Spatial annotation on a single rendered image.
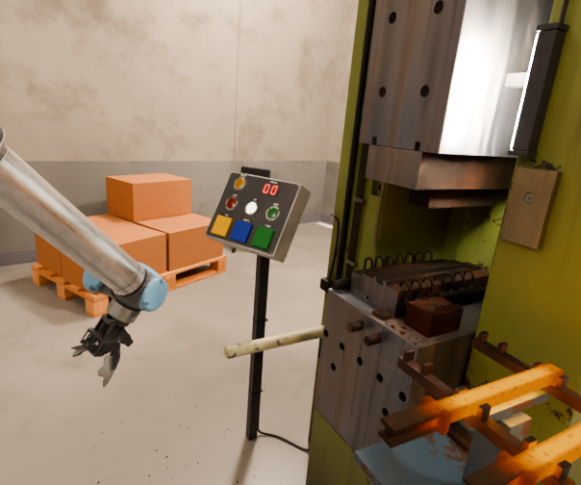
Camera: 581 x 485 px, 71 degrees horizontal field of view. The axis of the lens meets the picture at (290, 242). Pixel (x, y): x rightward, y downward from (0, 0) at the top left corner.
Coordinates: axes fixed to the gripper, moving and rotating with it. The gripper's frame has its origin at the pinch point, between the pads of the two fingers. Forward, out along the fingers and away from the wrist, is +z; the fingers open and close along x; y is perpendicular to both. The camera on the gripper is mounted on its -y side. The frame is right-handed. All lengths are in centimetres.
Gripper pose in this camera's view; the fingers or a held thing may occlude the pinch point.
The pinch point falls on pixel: (89, 371)
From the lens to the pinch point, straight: 143.9
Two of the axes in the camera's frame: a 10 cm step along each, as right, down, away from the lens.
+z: -5.4, 8.4, 0.1
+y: -2.9, -1.7, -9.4
